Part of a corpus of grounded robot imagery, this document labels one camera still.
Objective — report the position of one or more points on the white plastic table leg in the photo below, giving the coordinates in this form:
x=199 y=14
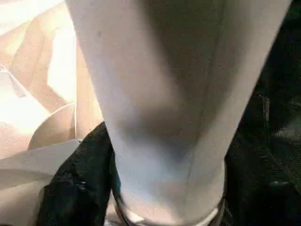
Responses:
x=164 y=94

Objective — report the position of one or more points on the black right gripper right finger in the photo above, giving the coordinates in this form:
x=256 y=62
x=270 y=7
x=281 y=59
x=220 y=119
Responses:
x=263 y=195

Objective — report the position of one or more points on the white plastic table top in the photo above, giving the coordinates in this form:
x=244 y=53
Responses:
x=23 y=106

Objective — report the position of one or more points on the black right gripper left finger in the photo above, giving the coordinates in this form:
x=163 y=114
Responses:
x=77 y=188

